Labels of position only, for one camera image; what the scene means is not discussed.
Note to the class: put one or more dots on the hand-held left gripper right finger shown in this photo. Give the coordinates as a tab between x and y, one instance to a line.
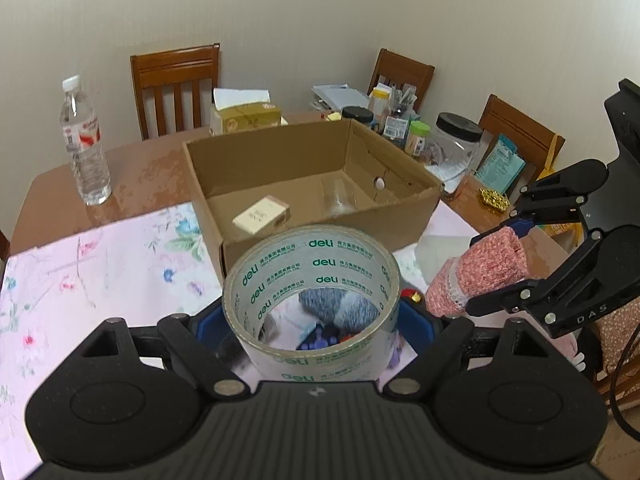
419	327

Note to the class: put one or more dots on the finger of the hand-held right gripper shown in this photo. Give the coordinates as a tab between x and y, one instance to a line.
521	224
500	300

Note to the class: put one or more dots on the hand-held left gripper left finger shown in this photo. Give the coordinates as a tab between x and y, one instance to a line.
209	327

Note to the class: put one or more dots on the pink knitted sock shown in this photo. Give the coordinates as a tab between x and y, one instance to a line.
480	270

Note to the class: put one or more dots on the blue knitted sock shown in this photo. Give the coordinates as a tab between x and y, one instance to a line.
330	305

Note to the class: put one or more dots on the clear packing tape roll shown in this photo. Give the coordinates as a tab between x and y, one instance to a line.
310	260

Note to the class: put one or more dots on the brown cardboard box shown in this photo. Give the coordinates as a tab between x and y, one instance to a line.
300	160

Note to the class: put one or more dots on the brown wooden desktop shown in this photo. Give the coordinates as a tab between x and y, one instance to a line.
140	165

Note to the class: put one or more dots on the gold metal ornament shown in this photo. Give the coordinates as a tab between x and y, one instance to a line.
494	200

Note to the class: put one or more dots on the colourful flat packet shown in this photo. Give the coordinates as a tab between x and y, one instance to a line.
557	230

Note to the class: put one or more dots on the teal packet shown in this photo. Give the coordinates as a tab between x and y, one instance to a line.
500	167

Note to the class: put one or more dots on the translucent plastic container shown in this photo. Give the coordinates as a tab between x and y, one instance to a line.
440	257

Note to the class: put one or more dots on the brown wooden chair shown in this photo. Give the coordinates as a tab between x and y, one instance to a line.
520	130
400	67
175	75

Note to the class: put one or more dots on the large clear black-lid jar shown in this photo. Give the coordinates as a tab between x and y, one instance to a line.
455	145

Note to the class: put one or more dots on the pink floral tablecloth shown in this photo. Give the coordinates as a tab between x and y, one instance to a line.
100	285

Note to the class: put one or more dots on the small beige carton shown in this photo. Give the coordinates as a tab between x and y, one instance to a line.
262	214

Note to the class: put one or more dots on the brown floral cloth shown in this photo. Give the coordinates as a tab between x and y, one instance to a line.
622	330

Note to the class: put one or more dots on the green-lid bottle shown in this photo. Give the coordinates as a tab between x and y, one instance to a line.
417	140

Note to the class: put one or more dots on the clear plastic cup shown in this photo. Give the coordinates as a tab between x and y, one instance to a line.
340	195

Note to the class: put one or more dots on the clear pen holder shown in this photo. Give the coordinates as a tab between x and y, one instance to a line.
397	122

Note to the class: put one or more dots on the yellow-lid bottle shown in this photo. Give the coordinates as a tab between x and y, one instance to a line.
378	107

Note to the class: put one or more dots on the small black-lid jar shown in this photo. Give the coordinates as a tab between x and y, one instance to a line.
357	115

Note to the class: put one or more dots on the clear plastic water bottle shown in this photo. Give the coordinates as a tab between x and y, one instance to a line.
90	160

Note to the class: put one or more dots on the yellow tissue box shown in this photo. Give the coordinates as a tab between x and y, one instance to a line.
245	115

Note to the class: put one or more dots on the stack of white papers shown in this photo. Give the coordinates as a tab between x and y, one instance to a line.
340	95

